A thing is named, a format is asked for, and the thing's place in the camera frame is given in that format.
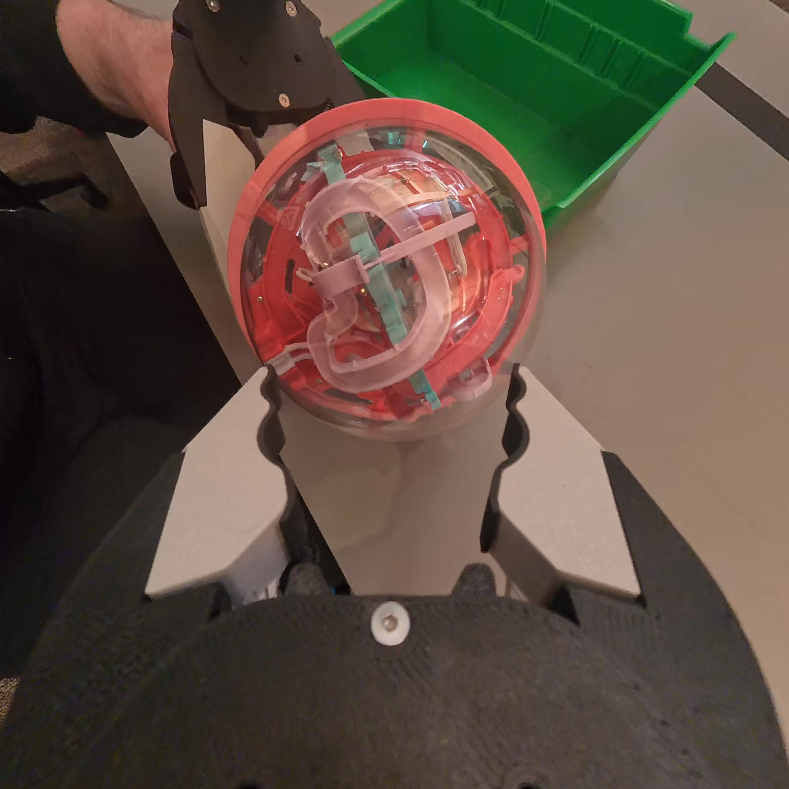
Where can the black tape strip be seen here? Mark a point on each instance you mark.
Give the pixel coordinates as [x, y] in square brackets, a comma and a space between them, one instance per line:
[746, 105]

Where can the person's left forearm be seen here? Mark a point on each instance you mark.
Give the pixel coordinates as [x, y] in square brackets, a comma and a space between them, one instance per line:
[31, 61]

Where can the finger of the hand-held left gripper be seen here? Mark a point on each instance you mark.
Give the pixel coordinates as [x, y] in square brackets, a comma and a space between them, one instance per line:
[222, 172]

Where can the person's left hand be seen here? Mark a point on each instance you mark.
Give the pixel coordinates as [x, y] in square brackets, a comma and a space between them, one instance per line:
[123, 61]

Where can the clear maze ball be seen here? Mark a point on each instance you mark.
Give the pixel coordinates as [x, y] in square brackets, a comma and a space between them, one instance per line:
[388, 265]

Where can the green plastic bin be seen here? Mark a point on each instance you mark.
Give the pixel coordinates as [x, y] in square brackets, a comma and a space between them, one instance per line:
[530, 80]

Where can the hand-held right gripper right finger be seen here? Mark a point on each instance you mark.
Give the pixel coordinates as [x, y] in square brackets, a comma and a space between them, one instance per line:
[567, 511]

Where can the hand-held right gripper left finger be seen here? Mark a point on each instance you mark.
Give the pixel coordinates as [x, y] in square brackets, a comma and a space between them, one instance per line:
[216, 505]

